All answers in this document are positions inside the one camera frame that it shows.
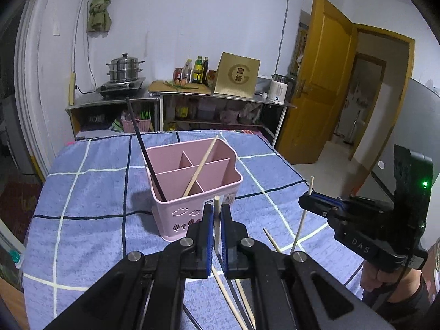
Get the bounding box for person's right hand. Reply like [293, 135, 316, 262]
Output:
[360, 259, 390, 293]

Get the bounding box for yellow label bottle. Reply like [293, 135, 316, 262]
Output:
[192, 56, 203, 84]

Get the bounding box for wooden cutting board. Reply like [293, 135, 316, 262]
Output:
[148, 80, 212, 94]

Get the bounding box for white electric kettle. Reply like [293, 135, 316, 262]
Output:
[268, 73, 296, 105]

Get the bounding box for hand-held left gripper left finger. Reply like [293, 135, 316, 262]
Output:
[45, 203, 215, 330]

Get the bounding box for green hanging cloth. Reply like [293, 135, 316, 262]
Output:
[86, 0, 113, 34]

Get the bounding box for black induction stove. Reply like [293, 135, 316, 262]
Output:
[95, 77, 147, 100]

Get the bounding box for gold square box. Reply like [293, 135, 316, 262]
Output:
[214, 52, 261, 99]

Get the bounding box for long steel shelf table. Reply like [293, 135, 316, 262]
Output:
[148, 81, 298, 147]

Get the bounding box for steel steamer pot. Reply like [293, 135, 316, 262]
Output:
[105, 53, 145, 84]

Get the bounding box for white door frame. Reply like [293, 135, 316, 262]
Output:
[14, 0, 57, 183]

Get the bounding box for yellow oil bottle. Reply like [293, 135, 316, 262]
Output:
[175, 98, 190, 120]

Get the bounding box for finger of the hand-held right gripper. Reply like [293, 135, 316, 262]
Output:
[298, 194, 345, 220]
[309, 193, 351, 207]

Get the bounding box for grey cabinet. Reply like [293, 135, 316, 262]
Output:
[371, 77, 440, 214]

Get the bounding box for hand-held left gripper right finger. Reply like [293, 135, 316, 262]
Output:
[220, 204, 396, 330]

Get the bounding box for clear bottle green cap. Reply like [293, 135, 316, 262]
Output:
[9, 251, 25, 271]

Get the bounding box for wall calendar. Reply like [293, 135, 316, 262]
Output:
[296, 22, 307, 73]

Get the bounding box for black chopstick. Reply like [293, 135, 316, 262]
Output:
[125, 97, 167, 202]
[184, 302, 204, 330]
[230, 282, 253, 330]

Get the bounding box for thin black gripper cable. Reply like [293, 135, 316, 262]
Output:
[344, 259, 365, 291]

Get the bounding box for wooden chopstick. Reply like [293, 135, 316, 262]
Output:
[235, 279, 257, 330]
[211, 265, 249, 330]
[263, 227, 281, 252]
[290, 176, 315, 255]
[182, 135, 219, 197]
[213, 196, 221, 254]

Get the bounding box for pink plastic utensil holder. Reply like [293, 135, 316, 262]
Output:
[142, 137, 243, 242]

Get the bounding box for blue plaid blanket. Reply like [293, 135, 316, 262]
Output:
[22, 129, 365, 330]

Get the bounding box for white plastic bags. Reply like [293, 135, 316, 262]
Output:
[220, 105, 255, 125]

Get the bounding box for pink plastic basket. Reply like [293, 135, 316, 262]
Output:
[122, 117, 152, 134]

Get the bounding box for yellow wooden door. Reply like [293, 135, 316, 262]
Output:
[277, 0, 354, 166]

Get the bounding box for beige power strip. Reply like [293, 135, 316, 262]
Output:
[68, 72, 77, 106]

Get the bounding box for green onion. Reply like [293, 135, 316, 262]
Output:
[164, 81, 200, 90]

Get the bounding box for person's right forearm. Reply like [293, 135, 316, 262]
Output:
[385, 236, 440, 330]

